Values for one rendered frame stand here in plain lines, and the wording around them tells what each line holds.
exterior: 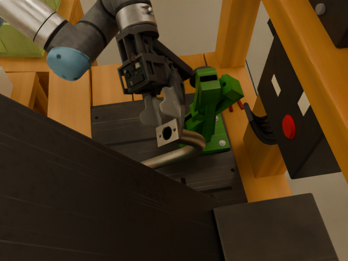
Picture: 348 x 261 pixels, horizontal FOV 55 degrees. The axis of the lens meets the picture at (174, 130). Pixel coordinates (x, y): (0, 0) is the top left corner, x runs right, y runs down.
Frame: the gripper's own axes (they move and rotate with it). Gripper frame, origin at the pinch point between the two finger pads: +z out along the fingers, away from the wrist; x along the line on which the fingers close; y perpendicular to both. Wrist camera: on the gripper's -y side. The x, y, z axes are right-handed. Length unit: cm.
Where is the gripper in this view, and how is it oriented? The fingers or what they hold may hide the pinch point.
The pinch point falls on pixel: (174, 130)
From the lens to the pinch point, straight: 65.1
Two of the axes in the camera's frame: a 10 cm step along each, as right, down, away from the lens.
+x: 7.3, -2.9, -6.2
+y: -6.3, 0.7, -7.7
